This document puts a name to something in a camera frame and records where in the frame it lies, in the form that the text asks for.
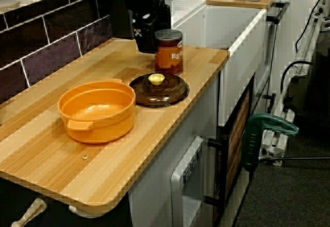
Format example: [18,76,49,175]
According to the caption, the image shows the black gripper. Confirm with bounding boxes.
[124,0,172,54]

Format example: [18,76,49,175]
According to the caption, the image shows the orange beans can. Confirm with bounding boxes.
[154,29,184,76]

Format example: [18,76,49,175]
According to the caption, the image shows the brown lid with yellow knob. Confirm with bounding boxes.
[128,73,191,108]

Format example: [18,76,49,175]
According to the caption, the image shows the orange plastic pot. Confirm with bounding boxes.
[57,78,137,144]

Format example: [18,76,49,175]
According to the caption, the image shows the white toy sink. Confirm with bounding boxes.
[171,0,268,128]

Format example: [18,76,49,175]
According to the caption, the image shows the wood pattern cabinet door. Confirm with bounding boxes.
[223,73,256,202]

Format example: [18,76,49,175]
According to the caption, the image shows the grey dispenser panel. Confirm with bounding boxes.
[170,135,204,227]

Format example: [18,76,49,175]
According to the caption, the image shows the white toy kitchen cabinet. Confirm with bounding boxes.
[128,2,287,227]

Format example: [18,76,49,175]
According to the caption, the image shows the green clamp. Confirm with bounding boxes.
[241,113,300,172]

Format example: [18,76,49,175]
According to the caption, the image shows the white peg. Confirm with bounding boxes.
[10,197,47,227]

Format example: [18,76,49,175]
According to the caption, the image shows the black oven door handle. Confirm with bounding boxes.
[266,2,291,24]

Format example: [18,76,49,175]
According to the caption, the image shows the short black door handle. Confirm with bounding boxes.
[262,92,277,114]

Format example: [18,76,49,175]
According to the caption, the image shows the thin black cable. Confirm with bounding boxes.
[294,0,326,54]

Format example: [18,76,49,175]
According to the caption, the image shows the thick black cable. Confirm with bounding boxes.
[280,60,315,86]

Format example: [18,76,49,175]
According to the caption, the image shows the long black door handle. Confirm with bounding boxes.
[203,133,230,208]

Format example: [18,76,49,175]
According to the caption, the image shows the silver aluminium extrusion frame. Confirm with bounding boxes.
[258,2,330,166]

